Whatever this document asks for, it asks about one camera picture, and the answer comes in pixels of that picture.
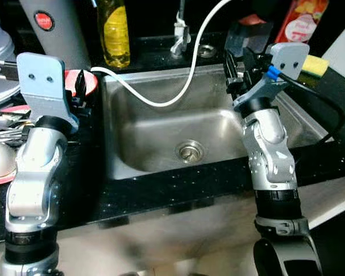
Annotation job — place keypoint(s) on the red plastic cup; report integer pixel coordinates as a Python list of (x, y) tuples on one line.
[(92, 83)]

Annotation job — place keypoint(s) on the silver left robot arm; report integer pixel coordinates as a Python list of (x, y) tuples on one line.
[(31, 184)]

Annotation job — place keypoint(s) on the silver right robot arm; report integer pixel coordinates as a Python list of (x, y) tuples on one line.
[(273, 161)]

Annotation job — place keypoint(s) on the clear plastic container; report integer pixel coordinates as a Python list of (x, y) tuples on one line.
[(241, 37)]

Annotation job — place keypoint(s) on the round metal sink cap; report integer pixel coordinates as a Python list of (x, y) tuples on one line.
[(207, 50)]

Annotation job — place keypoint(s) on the grey thermos with red logo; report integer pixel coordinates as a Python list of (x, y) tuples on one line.
[(60, 43)]

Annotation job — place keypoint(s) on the red snack bag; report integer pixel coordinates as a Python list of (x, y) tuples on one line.
[(302, 23)]

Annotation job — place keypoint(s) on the yellow dish soap bottle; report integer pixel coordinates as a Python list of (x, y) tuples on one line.
[(115, 34)]

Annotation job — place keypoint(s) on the yellow sponge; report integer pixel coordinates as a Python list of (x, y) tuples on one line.
[(315, 66)]

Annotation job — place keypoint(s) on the stainless steel sink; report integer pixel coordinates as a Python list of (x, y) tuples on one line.
[(144, 138)]

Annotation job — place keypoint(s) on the metal sink drain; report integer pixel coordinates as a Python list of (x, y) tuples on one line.
[(190, 152)]

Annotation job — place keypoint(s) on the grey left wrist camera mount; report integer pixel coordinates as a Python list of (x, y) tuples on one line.
[(43, 80)]

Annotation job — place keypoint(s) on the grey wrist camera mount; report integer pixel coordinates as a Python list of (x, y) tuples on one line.
[(43, 80), (290, 57)]

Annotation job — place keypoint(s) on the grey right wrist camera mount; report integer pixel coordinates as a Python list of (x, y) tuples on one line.
[(290, 57)]

